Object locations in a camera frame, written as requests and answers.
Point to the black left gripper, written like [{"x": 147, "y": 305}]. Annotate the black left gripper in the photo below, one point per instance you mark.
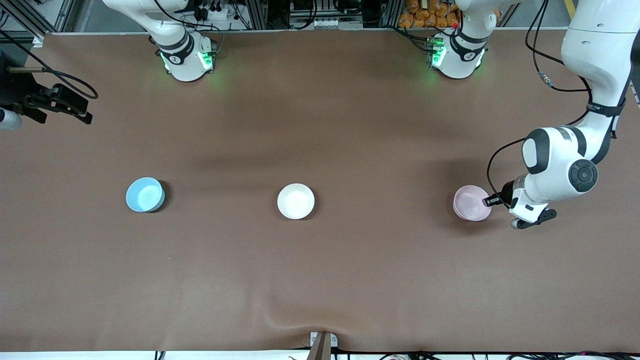
[{"x": 506, "y": 192}]

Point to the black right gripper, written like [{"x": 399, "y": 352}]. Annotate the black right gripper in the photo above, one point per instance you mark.
[{"x": 14, "y": 90}]

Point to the pink bowl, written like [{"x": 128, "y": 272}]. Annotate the pink bowl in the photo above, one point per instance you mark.
[{"x": 470, "y": 204}]

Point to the blue bowl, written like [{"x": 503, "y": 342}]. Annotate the blue bowl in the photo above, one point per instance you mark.
[{"x": 145, "y": 195}]

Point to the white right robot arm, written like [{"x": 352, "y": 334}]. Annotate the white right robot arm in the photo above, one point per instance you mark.
[{"x": 185, "y": 65}]

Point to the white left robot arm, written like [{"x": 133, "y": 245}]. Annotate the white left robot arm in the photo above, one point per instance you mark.
[{"x": 555, "y": 160}]

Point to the white bowl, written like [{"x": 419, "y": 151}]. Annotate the white bowl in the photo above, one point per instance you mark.
[{"x": 296, "y": 201}]

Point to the brown table mat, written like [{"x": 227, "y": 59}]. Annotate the brown table mat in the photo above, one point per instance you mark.
[{"x": 320, "y": 125}]

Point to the white power strip with plugs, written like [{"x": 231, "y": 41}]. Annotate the white power strip with plugs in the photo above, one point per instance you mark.
[{"x": 215, "y": 15}]

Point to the pile of orange objects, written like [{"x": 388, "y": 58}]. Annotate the pile of orange objects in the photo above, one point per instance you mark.
[{"x": 425, "y": 15}]

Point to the black electronics box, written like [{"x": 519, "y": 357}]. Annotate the black electronics box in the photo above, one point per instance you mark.
[{"x": 305, "y": 6}]

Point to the aluminium frame beam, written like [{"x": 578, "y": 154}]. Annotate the aluminium frame beam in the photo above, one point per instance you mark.
[{"x": 30, "y": 20}]

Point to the aluminium frame post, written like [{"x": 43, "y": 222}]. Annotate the aluminium frame post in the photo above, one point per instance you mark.
[
  {"x": 256, "y": 14},
  {"x": 390, "y": 14}
]

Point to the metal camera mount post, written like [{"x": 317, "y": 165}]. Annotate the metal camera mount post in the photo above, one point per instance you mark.
[{"x": 322, "y": 345}]

